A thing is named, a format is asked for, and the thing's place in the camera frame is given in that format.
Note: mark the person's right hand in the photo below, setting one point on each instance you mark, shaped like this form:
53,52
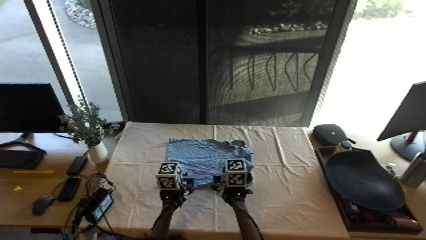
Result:
234,194

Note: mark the person's left hand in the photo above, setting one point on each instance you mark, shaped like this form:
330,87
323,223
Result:
179,196

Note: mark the white marker cube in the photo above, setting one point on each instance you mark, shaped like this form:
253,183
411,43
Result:
169,175
234,172

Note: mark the blue cloth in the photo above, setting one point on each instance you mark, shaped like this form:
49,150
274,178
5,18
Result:
199,156

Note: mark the white tablecloth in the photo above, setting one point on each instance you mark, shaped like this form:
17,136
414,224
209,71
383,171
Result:
283,186

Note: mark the black device with screen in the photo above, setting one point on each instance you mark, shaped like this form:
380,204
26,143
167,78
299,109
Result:
100,205

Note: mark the white vase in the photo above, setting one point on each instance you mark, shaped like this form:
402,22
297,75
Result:
97,152

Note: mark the black smartphone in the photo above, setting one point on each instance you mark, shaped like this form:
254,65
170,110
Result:
69,188

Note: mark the green leafy plant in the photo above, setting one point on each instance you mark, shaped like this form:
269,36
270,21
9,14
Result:
86,123

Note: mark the small yellow-labelled bottle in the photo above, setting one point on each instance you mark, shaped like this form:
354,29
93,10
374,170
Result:
343,146

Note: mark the large black oval plate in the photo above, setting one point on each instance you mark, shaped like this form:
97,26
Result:
363,180

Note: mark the black computer mouse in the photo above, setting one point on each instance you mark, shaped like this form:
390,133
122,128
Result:
42,205

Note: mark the yellow pencil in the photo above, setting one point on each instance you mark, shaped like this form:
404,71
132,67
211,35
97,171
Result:
33,172

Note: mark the dark window screen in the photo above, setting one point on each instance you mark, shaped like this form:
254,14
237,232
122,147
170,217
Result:
221,60

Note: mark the dark wooden tray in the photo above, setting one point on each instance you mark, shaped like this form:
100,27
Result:
376,220

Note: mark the small yellow paper scrap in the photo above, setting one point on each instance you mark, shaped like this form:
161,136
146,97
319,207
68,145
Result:
17,188

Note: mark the black keyboard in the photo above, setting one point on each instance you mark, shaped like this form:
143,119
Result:
20,159

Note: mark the black monitor stand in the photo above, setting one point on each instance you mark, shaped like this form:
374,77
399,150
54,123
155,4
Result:
20,142

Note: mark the black computer monitor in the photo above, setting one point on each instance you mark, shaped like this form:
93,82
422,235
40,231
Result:
26,106

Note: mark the round grey monitor stand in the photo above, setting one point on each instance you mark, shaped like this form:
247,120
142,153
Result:
407,146

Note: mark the silver metal bottle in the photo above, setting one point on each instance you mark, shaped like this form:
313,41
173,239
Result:
414,171

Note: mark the dark tilted monitor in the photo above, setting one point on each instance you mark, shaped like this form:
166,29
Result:
407,113

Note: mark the grey window frame post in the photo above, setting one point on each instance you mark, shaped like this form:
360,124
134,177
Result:
50,50

